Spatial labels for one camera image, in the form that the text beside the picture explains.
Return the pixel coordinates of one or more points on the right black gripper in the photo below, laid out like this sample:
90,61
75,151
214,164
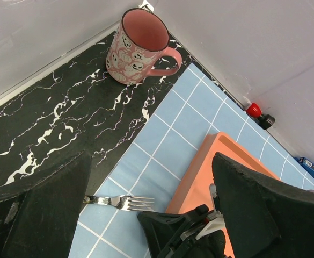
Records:
173,235

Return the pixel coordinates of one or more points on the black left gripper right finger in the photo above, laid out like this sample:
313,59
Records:
291,208

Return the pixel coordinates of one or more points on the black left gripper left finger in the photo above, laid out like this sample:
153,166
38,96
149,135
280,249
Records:
38,219

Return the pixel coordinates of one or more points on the silver metal fork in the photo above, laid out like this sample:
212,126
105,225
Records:
122,202

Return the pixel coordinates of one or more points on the orange plastic tray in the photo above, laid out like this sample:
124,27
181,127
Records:
199,166

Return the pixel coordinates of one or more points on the blue checked tablecloth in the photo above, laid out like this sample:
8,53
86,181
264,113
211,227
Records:
158,158

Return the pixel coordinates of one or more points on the pink floral mug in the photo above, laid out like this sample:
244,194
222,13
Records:
141,39

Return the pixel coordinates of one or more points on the red capped marker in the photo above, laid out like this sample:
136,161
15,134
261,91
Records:
265,121

